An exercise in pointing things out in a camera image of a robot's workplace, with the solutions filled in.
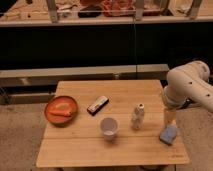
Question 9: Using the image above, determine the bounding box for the clear plastic bottle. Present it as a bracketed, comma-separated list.
[131, 103, 145, 130]

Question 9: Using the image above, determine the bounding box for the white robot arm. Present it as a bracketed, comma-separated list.
[161, 61, 213, 125]

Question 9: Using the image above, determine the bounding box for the blue sponge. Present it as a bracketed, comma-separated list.
[159, 125, 177, 145]

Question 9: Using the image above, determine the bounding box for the white paper cup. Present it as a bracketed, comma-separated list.
[100, 117, 118, 141]

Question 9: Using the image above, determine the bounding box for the wooden table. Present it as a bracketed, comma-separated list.
[36, 80, 189, 168]

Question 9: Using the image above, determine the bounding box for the orange food piece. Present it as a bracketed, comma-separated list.
[50, 105, 71, 117]

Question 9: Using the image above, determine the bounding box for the orange bowl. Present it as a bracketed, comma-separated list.
[44, 96, 78, 125]

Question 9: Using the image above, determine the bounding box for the red object on shelf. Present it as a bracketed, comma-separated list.
[101, 0, 135, 17]

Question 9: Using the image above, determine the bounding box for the black hanging cable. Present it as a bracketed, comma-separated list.
[132, 15, 139, 80]

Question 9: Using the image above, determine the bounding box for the grey metal bench rail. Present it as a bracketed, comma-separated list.
[0, 64, 169, 87]

